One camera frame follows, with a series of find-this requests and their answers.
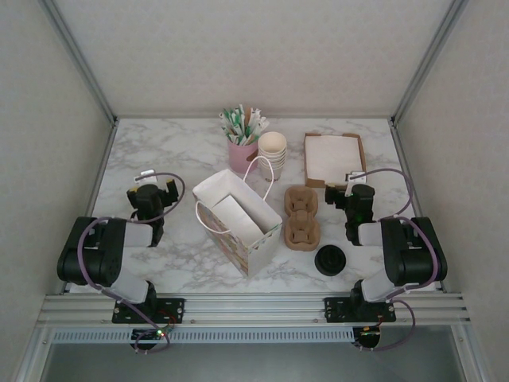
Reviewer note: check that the white patterned paper gift bag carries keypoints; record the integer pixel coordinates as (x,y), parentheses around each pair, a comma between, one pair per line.
(258,254)

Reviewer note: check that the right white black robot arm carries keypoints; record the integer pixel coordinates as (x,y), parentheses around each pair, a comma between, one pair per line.
(413,254)

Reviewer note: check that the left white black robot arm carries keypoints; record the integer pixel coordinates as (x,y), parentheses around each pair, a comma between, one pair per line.
(91,254)

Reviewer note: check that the brown cardboard napkin tray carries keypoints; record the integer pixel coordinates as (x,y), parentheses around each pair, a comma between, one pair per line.
(316,182)

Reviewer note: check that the white paper napkin stack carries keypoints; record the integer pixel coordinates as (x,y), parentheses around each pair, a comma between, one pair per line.
(334,157)

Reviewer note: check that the brown pulp cup carrier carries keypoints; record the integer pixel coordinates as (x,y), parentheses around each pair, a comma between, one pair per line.
(301,238)

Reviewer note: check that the black round cup lid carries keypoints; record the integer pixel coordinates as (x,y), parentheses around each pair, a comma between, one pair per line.
(330,260)

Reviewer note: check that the pink paper cup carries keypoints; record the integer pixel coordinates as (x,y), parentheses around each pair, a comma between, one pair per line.
(238,159)

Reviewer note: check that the white paper cup stack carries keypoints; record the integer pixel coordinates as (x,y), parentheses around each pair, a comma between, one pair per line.
(272,143)

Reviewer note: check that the white sugar stick packet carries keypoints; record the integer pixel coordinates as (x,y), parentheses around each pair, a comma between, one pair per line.
(262,125)
(255,119)

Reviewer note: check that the small circuit board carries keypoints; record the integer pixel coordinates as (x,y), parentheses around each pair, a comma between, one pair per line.
(149,335)
(367,333)

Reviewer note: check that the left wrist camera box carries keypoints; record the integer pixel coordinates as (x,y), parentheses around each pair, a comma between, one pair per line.
(149,179)

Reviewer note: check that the left table edge rail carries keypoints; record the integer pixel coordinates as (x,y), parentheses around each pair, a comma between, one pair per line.
(104,159)

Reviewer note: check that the table edge rail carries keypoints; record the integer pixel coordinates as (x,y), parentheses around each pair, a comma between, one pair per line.
(416,199)
(104,159)

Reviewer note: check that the right table edge rail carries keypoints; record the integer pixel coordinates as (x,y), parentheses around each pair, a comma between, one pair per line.
(416,199)

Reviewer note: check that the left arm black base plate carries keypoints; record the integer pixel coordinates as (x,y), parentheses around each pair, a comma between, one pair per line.
(171,308)

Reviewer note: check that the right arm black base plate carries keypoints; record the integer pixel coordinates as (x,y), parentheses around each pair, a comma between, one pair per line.
(338,310)

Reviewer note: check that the aluminium mounting rail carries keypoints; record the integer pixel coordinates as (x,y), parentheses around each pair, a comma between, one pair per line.
(254,308)

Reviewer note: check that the left aluminium frame post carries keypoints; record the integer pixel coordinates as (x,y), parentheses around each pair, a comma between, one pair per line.
(84,59)

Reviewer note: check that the aluminium frame post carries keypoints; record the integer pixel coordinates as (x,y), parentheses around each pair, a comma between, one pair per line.
(427,59)
(84,59)

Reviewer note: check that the right aluminium frame post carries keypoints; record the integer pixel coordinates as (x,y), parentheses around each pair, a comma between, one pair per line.
(427,59)

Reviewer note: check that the right lower aluminium post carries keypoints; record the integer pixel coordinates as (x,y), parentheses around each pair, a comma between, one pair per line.
(465,354)

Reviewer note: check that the left lower aluminium post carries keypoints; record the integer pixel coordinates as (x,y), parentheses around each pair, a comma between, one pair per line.
(32,358)

